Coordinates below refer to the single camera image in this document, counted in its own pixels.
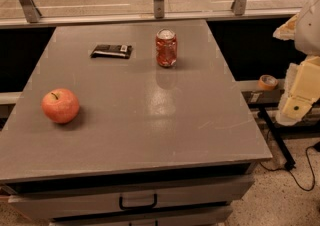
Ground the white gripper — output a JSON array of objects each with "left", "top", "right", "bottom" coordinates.
[{"left": 273, "top": 0, "right": 320, "bottom": 126}]

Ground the red apple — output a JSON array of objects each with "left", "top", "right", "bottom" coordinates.
[{"left": 41, "top": 88, "right": 80, "bottom": 124}]

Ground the roll of tape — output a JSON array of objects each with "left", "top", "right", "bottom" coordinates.
[{"left": 258, "top": 75, "right": 278, "bottom": 91}]

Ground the black metal bar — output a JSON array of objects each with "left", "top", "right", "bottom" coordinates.
[{"left": 258, "top": 106, "right": 296, "bottom": 171}]

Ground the red soda can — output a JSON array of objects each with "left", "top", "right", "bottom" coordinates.
[{"left": 155, "top": 29, "right": 177, "bottom": 67}]

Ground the lower grey drawer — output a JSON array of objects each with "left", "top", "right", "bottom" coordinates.
[{"left": 49, "top": 206, "right": 232, "bottom": 226}]

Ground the grey drawer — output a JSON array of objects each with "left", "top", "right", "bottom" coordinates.
[
  {"left": 9, "top": 175, "right": 254, "bottom": 219},
  {"left": 49, "top": 206, "right": 232, "bottom": 226}
]

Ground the black snack bar wrapper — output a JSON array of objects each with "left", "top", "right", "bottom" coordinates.
[{"left": 90, "top": 45, "right": 132, "bottom": 59}]

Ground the metal railing beam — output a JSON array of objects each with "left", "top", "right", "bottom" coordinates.
[{"left": 0, "top": 7, "right": 300, "bottom": 29}]

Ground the upper grey drawer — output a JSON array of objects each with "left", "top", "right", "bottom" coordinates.
[{"left": 9, "top": 175, "right": 254, "bottom": 219}]

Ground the black cable on floor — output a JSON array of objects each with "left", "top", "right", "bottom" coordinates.
[{"left": 259, "top": 129, "right": 320, "bottom": 192}]

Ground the black drawer handle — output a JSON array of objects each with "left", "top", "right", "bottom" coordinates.
[{"left": 118, "top": 194, "right": 158, "bottom": 211}]

